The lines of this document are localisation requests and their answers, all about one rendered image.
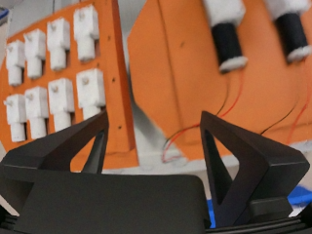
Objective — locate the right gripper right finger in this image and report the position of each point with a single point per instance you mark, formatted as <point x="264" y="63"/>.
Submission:
<point x="268" y="169"/>

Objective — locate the blue plastic tray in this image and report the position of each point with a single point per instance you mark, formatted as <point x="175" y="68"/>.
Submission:
<point x="294" y="198"/>

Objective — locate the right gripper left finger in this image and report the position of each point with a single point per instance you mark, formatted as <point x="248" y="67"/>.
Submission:
<point x="55" y="151"/>

